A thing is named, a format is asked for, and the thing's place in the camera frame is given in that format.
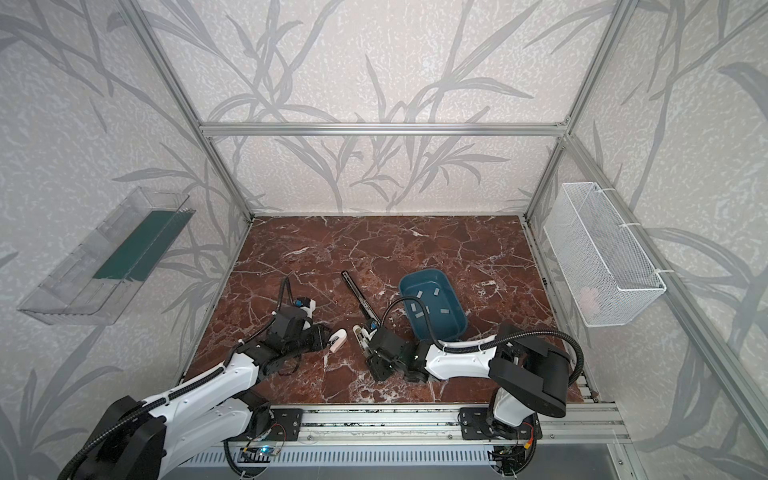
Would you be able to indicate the pink object in basket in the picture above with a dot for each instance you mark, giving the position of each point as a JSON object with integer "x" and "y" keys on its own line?
{"x": 589, "y": 302}

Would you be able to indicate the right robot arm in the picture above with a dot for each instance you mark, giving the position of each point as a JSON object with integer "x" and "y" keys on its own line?
{"x": 532, "y": 369}

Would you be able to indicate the white wire mesh basket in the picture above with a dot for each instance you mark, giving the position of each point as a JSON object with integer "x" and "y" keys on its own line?
{"x": 596, "y": 247}

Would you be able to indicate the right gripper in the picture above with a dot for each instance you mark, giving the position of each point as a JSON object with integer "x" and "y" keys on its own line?
{"x": 375, "y": 346}

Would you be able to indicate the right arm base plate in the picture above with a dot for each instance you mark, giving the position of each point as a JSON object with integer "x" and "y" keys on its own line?
{"x": 478, "y": 424}

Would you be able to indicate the clear plastic wall bin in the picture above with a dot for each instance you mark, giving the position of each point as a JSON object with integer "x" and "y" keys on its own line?
{"x": 96, "y": 282}

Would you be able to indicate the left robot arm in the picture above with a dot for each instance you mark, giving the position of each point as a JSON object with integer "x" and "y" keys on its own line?
{"x": 146, "y": 439}

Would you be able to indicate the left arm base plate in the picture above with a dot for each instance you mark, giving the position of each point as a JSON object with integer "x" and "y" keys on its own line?
{"x": 282, "y": 424}

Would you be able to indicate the aluminium mounting rail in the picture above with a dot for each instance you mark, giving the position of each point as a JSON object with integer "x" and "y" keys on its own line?
{"x": 437, "y": 424}

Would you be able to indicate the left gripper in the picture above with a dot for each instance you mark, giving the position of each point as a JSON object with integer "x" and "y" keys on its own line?
{"x": 318, "y": 338}

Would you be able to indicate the teal plastic tray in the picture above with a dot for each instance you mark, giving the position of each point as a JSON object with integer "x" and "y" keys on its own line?
{"x": 437, "y": 293}

